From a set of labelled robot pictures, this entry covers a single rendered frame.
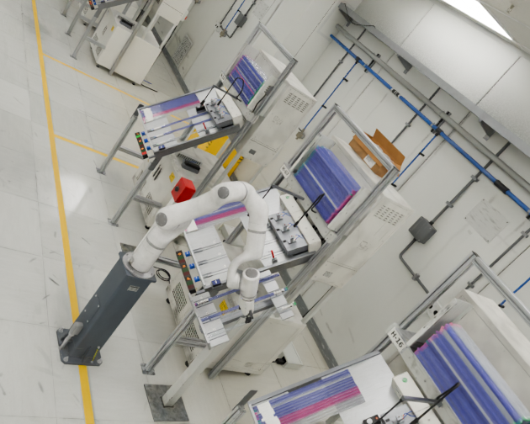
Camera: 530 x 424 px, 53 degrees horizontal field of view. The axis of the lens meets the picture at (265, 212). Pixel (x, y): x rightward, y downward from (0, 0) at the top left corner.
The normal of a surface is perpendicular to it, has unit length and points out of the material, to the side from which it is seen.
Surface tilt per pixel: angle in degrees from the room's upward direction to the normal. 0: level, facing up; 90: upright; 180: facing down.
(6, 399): 0
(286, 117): 90
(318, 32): 90
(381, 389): 45
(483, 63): 90
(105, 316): 90
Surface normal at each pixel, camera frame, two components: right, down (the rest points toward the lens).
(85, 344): 0.40, 0.64
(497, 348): -0.73, -0.29
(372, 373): -0.09, -0.72
